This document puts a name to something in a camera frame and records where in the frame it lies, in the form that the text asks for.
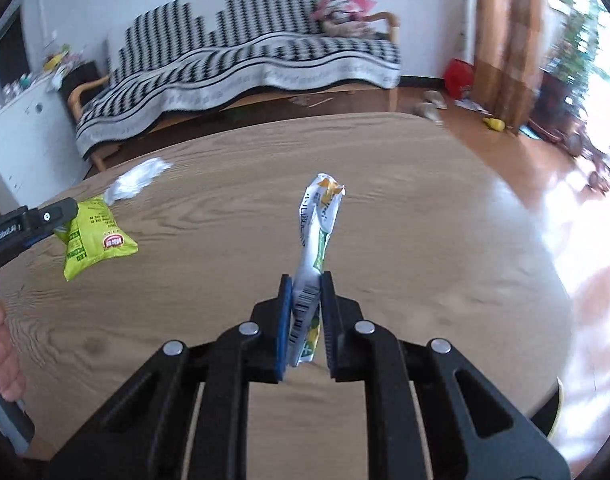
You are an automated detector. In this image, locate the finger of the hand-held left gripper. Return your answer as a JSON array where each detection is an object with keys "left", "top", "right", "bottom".
[{"left": 20, "top": 197, "right": 80, "bottom": 248}]

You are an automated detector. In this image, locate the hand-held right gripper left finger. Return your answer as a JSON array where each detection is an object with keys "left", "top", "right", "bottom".
[{"left": 47, "top": 274, "right": 294, "bottom": 480}]

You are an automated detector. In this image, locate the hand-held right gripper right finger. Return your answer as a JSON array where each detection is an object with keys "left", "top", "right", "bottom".
[{"left": 319, "top": 270, "right": 573, "bottom": 480}]

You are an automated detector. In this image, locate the green snack packet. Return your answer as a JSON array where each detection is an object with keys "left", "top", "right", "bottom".
[{"left": 52, "top": 195, "right": 139, "bottom": 282}]

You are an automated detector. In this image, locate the white and green wrapper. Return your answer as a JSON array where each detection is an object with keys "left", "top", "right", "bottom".
[{"left": 286, "top": 172, "right": 346, "bottom": 368}]

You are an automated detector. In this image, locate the black bin with gold rim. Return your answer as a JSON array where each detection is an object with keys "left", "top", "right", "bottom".
[{"left": 527, "top": 377, "right": 566, "bottom": 443}]

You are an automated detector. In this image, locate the person's left hand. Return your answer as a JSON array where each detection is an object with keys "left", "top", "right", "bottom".
[{"left": 0, "top": 300, "right": 26, "bottom": 403}]

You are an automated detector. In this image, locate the white crumpled tissue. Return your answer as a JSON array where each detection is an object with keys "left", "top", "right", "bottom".
[{"left": 105, "top": 157, "right": 173, "bottom": 203}]

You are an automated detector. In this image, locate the white cabinet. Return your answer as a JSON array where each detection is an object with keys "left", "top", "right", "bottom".
[{"left": 0, "top": 67, "right": 93, "bottom": 206}]

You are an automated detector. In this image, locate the round wooden table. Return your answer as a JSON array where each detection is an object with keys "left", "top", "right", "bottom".
[{"left": 0, "top": 112, "right": 573, "bottom": 480}]

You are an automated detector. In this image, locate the sofa with striped cover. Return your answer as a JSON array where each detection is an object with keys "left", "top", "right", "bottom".
[{"left": 75, "top": 0, "right": 402, "bottom": 158}]

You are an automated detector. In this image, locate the red bag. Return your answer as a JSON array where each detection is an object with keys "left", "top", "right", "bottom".
[{"left": 444, "top": 58, "right": 476, "bottom": 99}]

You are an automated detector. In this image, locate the pink toy bike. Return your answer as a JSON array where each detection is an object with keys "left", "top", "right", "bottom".
[{"left": 565, "top": 125, "right": 610, "bottom": 191}]

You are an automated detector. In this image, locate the pink printed cushion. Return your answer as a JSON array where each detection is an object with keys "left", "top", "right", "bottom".
[{"left": 312, "top": 0, "right": 378, "bottom": 36}]

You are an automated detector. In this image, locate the brown curtain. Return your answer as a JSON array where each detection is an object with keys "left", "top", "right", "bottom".
[{"left": 472, "top": 0, "right": 546, "bottom": 131}]

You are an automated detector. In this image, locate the potted green plant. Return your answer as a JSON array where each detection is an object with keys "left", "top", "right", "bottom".
[{"left": 532, "top": 0, "right": 610, "bottom": 136}]

